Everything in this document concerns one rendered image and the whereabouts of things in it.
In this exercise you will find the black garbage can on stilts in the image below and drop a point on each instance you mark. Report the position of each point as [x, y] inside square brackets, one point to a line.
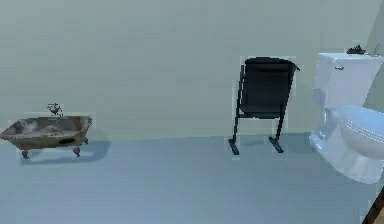
[265, 86]

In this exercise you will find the grey clawfoot bathtub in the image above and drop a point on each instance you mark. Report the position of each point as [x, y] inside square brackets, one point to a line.
[46, 131]

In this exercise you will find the white toilet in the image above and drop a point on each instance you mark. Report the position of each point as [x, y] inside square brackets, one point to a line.
[346, 110]

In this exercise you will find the small black object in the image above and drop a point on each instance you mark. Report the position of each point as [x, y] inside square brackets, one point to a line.
[356, 50]

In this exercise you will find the dark brown wooden furniture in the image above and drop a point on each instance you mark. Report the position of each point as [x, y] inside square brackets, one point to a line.
[376, 210]

